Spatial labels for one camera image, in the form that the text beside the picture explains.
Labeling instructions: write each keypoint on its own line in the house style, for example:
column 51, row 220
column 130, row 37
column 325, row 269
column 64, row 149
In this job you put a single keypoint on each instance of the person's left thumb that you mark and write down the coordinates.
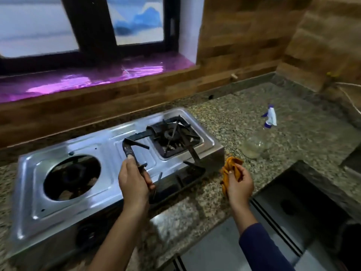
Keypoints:
column 130, row 161

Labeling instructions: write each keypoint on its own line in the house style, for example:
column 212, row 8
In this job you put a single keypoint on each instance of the steel kitchen sink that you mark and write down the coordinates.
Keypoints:
column 284, row 222

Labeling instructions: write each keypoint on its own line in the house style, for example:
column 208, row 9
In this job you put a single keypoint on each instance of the clear spray bottle white nozzle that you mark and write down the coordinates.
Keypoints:
column 261, row 138

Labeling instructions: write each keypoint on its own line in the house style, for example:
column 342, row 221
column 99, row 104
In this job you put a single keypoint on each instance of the orange cleaning cloth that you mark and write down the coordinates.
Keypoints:
column 230, row 170

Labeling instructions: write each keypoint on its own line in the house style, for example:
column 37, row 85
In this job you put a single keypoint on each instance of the person's left forearm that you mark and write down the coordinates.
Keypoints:
column 120, row 238

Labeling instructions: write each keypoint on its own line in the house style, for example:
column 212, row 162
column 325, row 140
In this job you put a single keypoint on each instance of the stainless steel two-burner gas stove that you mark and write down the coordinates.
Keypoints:
column 93, row 177

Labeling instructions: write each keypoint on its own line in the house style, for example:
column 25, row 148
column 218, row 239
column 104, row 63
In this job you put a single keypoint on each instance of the person's right forearm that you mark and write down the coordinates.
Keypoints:
column 258, row 242

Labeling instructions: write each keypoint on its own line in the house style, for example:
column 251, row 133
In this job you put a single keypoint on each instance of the person's left hand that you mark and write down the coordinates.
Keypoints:
column 132, row 184

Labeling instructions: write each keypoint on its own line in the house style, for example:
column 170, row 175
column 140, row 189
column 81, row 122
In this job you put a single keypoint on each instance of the person's right hand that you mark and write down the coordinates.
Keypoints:
column 239, row 188

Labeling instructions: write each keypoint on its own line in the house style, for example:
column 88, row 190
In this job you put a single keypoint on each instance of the black metal pan support grate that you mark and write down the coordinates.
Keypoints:
column 166, row 149

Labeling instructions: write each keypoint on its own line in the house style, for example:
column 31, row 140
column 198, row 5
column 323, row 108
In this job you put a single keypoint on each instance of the glossy purple window sill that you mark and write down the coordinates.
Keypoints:
column 90, row 77

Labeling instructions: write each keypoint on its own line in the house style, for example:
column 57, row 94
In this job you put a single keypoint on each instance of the black gas burner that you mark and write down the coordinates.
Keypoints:
column 172, row 136

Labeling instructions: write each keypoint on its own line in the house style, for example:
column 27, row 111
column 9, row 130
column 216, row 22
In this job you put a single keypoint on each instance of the person's right fingers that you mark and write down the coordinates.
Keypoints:
column 236, row 172

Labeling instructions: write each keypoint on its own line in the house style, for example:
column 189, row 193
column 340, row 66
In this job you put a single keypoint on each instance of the dark framed window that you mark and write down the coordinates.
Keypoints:
column 90, row 28

